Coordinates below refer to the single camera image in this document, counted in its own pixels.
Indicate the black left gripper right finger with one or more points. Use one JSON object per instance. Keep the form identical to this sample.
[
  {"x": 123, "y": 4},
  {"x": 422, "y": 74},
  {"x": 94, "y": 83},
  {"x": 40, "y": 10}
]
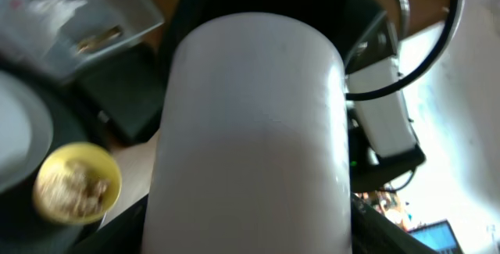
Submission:
[{"x": 373, "y": 233}]

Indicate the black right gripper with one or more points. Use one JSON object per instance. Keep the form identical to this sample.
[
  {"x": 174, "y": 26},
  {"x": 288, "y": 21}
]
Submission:
[{"x": 359, "y": 29}]

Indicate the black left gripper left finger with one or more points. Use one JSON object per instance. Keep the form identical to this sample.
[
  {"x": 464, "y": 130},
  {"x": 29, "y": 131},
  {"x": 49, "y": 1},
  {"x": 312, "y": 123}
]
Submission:
[{"x": 123, "y": 235}]

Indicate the pink plastic cup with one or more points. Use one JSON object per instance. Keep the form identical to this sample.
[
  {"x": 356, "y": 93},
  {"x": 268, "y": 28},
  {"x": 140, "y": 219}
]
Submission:
[{"x": 252, "y": 155}]

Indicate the white napkin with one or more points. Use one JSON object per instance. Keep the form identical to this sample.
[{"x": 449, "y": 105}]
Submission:
[{"x": 55, "y": 13}]

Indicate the clear plastic waste bin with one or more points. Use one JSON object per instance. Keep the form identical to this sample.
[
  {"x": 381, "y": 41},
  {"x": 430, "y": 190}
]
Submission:
[{"x": 58, "y": 37}]

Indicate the yellow bowl with food scraps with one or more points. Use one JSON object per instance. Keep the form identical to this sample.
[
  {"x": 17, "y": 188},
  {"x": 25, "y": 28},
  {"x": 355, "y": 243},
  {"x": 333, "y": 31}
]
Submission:
[{"x": 77, "y": 184}]

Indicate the round black tray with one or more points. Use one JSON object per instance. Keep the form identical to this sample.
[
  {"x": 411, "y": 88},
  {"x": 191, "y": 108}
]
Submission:
[{"x": 23, "y": 229}]

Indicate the black rectangular bin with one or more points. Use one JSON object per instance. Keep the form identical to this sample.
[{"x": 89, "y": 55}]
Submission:
[{"x": 126, "y": 92}]

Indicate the grey round plate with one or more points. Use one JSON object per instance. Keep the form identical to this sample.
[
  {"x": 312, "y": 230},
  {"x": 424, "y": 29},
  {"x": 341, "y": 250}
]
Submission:
[{"x": 26, "y": 131}]

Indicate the food scraps in clear bin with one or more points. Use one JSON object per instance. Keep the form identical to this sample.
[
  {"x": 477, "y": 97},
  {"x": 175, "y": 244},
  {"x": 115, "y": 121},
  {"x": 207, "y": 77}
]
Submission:
[{"x": 97, "y": 41}]

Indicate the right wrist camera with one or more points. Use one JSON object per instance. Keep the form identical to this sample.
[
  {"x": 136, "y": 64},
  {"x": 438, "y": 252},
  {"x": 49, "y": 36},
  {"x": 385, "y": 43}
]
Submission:
[{"x": 385, "y": 120}]

